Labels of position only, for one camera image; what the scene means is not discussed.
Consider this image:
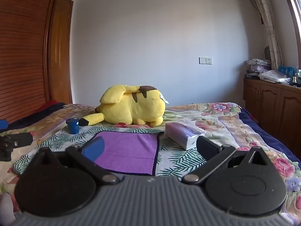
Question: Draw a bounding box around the wooden window frame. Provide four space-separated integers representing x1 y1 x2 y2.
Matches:
280 0 301 43

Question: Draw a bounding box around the red cloth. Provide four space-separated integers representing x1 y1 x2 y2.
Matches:
35 100 59 113

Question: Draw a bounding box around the purple tissue pack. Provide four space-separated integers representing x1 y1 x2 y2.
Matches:
165 122 205 150

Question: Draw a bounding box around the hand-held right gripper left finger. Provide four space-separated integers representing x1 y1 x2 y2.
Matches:
24 137 119 185

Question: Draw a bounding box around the blue box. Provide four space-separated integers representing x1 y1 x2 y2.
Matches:
278 66 294 76

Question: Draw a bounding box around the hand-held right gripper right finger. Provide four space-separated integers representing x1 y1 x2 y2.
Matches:
182 136 279 184

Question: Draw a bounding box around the wooden cabinet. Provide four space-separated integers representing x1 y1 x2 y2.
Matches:
242 77 301 157

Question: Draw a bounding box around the patterned beige curtain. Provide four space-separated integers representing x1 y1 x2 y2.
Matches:
247 0 284 70

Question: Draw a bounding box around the dark blue blanket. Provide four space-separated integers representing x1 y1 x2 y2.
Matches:
7 102 68 130

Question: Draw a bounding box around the dark blue bed sheet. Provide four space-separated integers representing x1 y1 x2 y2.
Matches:
240 108 301 163

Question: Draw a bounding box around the purple and grey towel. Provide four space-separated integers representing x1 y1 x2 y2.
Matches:
81 131 164 176

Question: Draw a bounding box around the louvered wooden wardrobe door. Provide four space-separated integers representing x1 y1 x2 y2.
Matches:
0 0 59 125

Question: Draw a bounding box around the yellow plush toy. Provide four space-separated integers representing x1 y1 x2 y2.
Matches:
78 84 170 127

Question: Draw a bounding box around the leaf print cloth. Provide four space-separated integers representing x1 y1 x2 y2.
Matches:
14 113 212 177

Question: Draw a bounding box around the blue plastic cup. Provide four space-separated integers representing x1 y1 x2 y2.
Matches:
66 118 80 134

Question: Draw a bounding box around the white printed plastic bag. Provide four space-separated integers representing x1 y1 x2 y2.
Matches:
259 70 291 84

